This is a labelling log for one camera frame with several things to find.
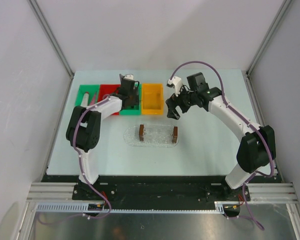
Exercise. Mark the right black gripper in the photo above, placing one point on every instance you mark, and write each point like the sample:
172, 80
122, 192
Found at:
172, 104

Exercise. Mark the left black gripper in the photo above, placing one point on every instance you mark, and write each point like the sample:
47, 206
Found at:
136, 99

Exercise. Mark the clear holder with brown ends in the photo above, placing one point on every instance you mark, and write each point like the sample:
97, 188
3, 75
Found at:
161, 134

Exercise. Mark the white toothpaste tube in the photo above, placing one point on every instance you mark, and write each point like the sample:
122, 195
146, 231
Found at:
85, 99

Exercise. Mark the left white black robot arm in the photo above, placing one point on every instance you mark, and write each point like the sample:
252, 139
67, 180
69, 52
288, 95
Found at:
84, 128

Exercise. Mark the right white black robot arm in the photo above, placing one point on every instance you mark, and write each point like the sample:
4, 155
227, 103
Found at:
257, 146

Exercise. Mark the clear oval glass tray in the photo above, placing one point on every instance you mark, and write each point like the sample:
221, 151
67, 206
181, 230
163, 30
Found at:
132, 139

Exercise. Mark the pink toothpaste tube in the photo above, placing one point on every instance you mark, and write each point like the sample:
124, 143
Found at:
94, 98

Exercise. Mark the green plastic bin middle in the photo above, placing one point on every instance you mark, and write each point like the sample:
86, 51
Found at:
128, 111

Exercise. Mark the green plastic bin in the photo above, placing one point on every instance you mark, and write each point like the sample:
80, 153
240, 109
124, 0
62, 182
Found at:
128, 111
91, 88

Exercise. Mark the yellow plastic bin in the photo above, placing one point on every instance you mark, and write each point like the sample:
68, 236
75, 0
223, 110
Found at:
152, 99

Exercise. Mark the red plastic bin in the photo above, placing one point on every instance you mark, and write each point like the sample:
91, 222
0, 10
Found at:
107, 92

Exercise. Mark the green plastic bin left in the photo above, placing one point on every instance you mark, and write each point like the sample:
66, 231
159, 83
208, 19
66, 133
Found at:
91, 88

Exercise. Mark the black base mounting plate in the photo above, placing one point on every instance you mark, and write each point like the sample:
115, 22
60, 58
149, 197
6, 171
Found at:
152, 191

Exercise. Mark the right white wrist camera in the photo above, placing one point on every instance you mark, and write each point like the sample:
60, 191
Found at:
175, 83

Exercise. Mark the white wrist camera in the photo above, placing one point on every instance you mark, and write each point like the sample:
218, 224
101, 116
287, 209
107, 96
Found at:
175, 83
129, 77

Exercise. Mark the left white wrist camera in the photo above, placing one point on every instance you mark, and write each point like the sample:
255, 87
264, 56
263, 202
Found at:
129, 77

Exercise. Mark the white slotted cable duct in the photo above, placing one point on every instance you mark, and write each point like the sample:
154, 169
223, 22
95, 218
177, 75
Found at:
214, 207

